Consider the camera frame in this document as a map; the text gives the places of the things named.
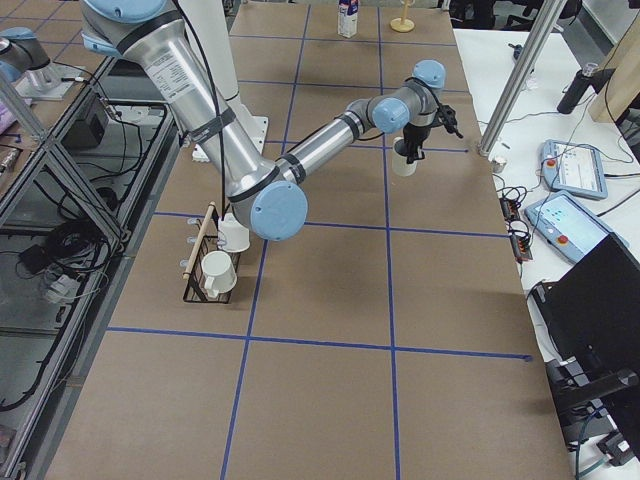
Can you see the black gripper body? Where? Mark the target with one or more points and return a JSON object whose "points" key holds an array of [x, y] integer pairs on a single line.
{"points": [[413, 135]]}

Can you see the white handled mug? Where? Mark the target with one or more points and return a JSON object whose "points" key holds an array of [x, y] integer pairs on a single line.
{"points": [[398, 162]]}

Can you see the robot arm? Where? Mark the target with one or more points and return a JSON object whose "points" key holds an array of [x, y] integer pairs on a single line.
{"points": [[183, 47], [26, 64]]}

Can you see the wooden cup tree stand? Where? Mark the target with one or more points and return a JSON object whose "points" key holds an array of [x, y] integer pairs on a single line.
{"points": [[403, 24]]}

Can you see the blue white milk carton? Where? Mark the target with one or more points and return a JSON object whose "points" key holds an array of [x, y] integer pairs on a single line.
{"points": [[347, 18]]}

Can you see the far teach pendant tablet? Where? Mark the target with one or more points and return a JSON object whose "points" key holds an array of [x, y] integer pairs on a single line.
{"points": [[575, 168]]}

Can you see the teach pendant tablet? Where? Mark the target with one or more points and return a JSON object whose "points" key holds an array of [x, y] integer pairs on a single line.
{"points": [[575, 168], [566, 225]]}

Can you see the near teach pendant tablet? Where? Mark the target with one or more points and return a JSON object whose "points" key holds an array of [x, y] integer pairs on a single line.
{"points": [[566, 225]]}

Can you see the black water bottle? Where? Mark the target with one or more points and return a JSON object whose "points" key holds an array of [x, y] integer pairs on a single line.
{"points": [[573, 94]]}

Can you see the brown paper table cover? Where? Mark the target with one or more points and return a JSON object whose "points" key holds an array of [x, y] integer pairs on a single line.
{"points": [[388, 339]]}

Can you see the white bowl on rack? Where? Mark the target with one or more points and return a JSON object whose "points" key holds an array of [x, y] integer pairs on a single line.
{"points": [[233, 237]]}

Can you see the white mug on rack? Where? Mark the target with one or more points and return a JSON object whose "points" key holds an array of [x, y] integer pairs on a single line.
{"points": [[219, 273]]}

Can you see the black laptop monitor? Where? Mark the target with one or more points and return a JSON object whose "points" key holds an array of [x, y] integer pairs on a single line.
{"points": [[592, 312]]}

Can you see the aluminium frame post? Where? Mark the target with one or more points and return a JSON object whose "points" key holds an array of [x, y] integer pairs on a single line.
{"points": [[546, 19]]}

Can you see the black wire dish rack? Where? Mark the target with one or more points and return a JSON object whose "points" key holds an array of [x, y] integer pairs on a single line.
{"points": [[204, 242]]}

